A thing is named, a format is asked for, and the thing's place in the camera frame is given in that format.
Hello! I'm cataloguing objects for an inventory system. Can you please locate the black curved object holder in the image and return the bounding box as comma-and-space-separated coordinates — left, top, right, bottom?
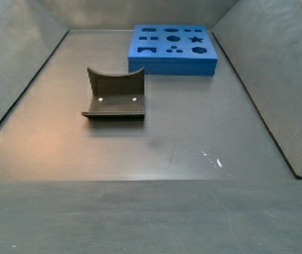
81, 68, 145, 119

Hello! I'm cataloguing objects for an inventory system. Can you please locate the blue shape sorter box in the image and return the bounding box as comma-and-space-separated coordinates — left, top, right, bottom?
126, 24, 218, 76

